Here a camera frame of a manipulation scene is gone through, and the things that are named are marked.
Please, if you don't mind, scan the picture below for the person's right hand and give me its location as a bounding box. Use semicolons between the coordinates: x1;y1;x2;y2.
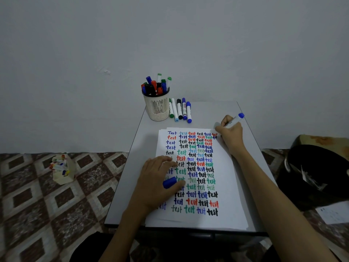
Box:
214;115;247;159

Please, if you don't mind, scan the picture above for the person's left hand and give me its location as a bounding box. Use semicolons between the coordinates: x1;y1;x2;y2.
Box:
127;155;186;216

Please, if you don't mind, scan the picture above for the blue marker cap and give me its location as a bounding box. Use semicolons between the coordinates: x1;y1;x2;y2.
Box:
163;176;178;189

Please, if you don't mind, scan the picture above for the white paper with colored writing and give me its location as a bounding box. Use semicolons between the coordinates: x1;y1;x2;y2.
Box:
144;127;249;231

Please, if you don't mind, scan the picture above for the person's right forearm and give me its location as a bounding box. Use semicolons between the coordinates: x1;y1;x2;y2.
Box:
234;150;338;262

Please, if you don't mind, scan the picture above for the person's left leg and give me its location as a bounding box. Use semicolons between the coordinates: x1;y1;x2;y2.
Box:
69;231;131;262

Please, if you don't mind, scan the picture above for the grey drawer cabinet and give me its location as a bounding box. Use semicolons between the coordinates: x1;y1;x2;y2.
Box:
104;102;277;243

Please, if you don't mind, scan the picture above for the beige mesh cup black rim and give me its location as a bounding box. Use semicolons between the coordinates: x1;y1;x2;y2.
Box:
141;88;171;122

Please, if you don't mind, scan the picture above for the small cream box of pens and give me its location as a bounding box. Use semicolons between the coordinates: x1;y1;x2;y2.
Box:
49;152;76;185

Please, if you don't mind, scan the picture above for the black plastic bucket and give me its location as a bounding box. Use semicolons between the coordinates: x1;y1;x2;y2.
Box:
277;144;349;210

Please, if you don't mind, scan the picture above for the yellow floral cushion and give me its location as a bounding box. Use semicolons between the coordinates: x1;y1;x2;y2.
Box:
292;134;349;161

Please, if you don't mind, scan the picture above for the white sheet with faint marks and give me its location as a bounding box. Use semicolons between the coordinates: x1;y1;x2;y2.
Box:
316;200;349;225

